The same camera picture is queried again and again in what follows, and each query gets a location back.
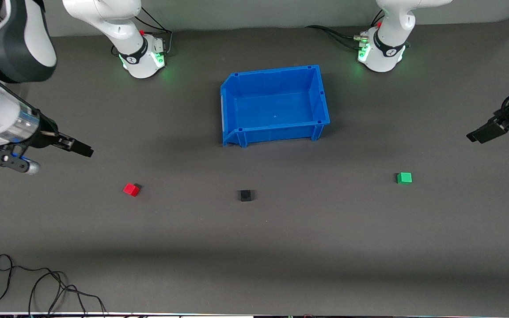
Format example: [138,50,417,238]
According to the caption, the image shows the black arm base cables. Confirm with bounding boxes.
[305,11,385,50]
[111,7,174,58]

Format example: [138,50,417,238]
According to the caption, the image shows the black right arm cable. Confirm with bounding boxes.
[0,49,45,122]

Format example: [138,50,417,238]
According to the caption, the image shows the black right arm base cables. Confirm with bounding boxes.
[111,7,174,58]

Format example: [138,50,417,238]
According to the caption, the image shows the blue plastic storage bin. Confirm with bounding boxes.
[220,64,330,148]

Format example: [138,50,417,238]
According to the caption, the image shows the thin black loose cable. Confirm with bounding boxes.
[0,254,107,316]

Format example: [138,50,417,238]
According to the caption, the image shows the black left arm base cables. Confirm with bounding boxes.
[305,11,385,50]

